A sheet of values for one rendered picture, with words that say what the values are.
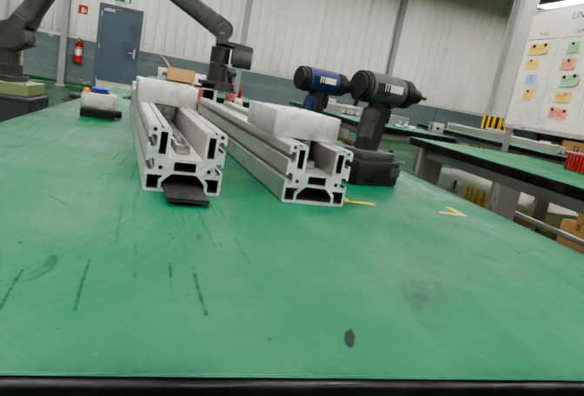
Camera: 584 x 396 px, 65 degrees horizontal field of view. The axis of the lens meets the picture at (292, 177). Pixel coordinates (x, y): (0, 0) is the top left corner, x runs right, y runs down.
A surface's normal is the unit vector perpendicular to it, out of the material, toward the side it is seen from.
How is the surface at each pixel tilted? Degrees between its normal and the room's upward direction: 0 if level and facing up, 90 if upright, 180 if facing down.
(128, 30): 90
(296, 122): 90
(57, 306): 0
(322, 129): 90
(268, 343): 0
